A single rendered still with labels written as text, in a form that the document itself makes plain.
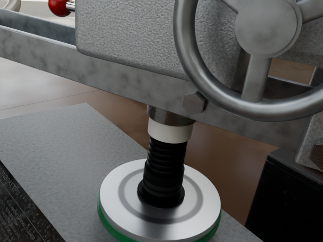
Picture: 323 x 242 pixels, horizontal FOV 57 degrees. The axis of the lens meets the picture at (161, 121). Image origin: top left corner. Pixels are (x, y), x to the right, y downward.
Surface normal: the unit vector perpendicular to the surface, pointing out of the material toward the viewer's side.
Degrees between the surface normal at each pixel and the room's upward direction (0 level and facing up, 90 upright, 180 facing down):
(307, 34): 90
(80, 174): 0
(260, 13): 90
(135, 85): 90
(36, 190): 0
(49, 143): 0
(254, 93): 90
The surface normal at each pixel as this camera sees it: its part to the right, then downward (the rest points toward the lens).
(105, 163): 0.11, -0.89
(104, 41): -0.42, 0.35
